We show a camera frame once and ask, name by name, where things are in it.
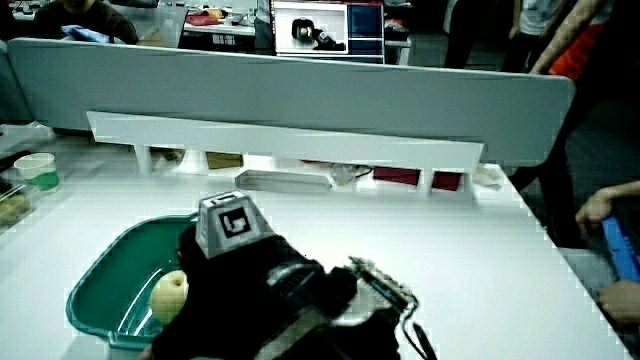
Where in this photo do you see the person's right hand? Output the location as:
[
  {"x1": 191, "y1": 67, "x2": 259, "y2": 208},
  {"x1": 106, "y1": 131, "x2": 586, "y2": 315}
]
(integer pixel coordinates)
[{"x1": 149, "y1": 190, "x2": 417, "y2": 360}]

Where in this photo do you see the yellow-green apple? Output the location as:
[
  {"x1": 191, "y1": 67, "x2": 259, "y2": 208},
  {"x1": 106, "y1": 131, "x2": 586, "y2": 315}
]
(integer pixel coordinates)
[{"x1": 149, "y1": 269, "x2": 190, "y2": 326}]

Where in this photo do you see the green plastic plate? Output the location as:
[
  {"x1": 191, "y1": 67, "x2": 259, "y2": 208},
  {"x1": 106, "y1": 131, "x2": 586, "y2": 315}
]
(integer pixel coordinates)
[{"x1": 65, "y1": 212, "x2": 200, "y2": 351}]

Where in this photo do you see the person's right forearm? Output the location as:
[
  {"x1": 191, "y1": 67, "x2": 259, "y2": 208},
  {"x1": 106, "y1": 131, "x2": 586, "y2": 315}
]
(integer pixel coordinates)
[{"x1": 279, "y1": 309, "x2": 438, "y2": 360}]

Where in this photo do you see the grey flat tray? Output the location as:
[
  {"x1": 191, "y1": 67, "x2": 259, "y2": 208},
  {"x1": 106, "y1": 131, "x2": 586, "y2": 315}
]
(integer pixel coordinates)
[{"x1": 234, "y1": 169, "x2": 334, "y2": 195}]

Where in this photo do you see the white desk shelf riser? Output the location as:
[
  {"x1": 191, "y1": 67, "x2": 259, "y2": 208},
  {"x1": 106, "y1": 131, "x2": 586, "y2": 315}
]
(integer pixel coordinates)
[{"x1": 85, "y1": 110, "x2": 485, "y2": 200}]

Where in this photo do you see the clear plastic wrap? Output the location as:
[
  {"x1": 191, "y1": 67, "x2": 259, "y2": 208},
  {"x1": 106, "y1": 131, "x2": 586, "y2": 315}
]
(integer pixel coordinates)
[{"x1": 329, "y1": 163, "x2": 359, "y2": 185}]

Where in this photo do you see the grey desk partition panel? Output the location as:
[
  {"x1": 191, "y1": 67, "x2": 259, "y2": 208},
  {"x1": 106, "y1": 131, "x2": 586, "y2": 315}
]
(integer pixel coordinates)
[{"x1": 6, "y1": 37, "x2": 576, "y2": 167}]

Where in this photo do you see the white and green paper cup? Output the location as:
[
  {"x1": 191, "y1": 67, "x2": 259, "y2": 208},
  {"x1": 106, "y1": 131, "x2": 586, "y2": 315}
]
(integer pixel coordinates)
[{"x1": 13, "y1": 152, "x2": 61, "y2": 193}]

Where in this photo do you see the clear plastic food container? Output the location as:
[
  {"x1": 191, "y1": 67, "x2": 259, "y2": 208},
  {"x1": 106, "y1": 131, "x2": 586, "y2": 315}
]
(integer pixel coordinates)
[{"x1": 0, "y1": 180, "x2": 40, "y2": 232}]

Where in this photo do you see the white crumpled tissue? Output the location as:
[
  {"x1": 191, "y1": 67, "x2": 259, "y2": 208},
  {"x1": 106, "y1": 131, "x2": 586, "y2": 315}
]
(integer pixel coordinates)
[{"x1": 472, "y1": 163, "x2": 504, "y2": 191}]

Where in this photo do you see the computer monitor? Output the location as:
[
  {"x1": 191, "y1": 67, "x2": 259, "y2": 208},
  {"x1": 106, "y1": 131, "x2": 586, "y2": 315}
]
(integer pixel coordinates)
[{"x1": 270, "y1": 0, "x2": 386, "y2": 65}]

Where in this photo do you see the blue flat tool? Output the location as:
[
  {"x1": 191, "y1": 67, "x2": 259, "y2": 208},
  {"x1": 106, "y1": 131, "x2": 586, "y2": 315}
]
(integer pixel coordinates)
[{"x1": 600, "y1": 214, "x2": 640, "y2": 284}]

